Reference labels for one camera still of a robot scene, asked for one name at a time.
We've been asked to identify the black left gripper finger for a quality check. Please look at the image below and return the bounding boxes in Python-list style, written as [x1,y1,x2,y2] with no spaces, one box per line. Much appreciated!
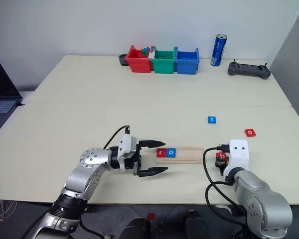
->
[139,167,169,178]
[139,140,166,150]

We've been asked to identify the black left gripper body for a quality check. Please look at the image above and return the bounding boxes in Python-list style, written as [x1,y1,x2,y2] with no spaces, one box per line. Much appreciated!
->
[124,142,143,176]

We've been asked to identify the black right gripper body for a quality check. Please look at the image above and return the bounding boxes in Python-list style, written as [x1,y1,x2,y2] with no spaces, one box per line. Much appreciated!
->
[215,160,227,176]

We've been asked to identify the long wooden tray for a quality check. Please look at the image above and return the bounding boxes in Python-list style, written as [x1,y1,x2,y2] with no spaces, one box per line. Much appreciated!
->
[154,146,205,165]

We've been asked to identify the dark rounded shape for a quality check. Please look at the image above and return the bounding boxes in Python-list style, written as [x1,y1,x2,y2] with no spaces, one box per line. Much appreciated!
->
[184,210,208,239]
[121,217,152,239]

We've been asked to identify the green plastic bin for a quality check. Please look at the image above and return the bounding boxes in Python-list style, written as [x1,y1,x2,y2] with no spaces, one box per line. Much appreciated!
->
[150,46,178,75]

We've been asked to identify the red plastic bin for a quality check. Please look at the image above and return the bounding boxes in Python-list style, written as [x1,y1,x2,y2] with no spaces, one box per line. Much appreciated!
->
[126,45,154,74]

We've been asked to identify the blue plastic bin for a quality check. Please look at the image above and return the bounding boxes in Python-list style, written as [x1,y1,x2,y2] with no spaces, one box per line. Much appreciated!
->
[175,47,200,75]

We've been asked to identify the dark grey round bowl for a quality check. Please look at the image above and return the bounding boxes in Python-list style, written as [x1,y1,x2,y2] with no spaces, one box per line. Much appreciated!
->
[118,52,131,67]

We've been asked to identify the dark grey handheld controller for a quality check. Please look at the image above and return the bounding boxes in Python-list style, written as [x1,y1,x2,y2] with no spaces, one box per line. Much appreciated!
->
[227,59,272,80]

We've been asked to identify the blue drink can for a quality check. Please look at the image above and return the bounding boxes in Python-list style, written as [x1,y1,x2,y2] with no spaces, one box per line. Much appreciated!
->
[210,33,228,67]

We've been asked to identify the dark laptop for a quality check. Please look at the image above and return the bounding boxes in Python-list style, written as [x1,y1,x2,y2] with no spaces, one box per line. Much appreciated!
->
[0,56,24,132]

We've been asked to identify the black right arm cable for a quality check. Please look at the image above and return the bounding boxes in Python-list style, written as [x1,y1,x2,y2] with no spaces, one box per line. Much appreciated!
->
[203,143,240,215]

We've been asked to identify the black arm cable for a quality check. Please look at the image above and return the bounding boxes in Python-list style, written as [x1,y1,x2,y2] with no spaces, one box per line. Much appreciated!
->
[103,125,132,150]
[203,143,240,215]

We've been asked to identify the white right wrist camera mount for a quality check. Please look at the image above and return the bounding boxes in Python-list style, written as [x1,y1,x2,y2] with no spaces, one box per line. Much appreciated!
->
[223,139,250,176]

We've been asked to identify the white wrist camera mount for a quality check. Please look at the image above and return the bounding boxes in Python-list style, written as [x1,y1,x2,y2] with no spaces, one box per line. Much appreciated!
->
[223,139,250,176]
[117,134,138,172]

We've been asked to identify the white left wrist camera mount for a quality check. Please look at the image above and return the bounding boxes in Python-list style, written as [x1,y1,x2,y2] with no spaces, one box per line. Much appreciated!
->
[117,134,138,172]

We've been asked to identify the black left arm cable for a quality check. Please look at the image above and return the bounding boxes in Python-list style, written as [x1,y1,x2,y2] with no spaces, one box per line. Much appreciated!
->
[103,125,132,150]

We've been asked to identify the thin tangled wires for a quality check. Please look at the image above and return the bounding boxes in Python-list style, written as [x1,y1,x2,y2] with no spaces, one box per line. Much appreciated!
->
[0,198,18,223]

